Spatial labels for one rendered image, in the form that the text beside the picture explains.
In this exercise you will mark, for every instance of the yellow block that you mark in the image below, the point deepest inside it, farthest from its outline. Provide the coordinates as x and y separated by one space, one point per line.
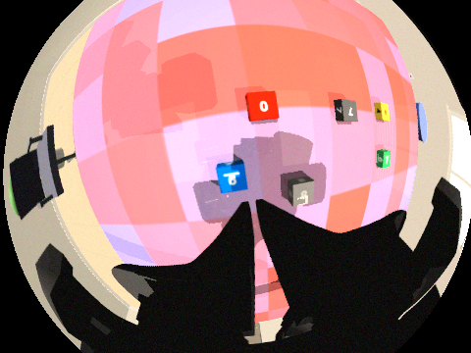
382 111

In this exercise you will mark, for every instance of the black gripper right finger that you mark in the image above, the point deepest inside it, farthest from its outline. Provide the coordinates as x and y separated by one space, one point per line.
309 260

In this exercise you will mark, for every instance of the green block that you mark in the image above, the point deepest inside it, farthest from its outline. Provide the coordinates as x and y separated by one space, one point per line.
383 158

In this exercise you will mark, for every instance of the blue block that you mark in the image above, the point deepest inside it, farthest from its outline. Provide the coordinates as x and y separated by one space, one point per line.
232 176

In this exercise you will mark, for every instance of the red block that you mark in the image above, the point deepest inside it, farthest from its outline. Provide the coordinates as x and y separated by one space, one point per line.
261 105

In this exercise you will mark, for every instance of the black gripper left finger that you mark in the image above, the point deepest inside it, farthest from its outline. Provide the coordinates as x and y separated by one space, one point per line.
221 278

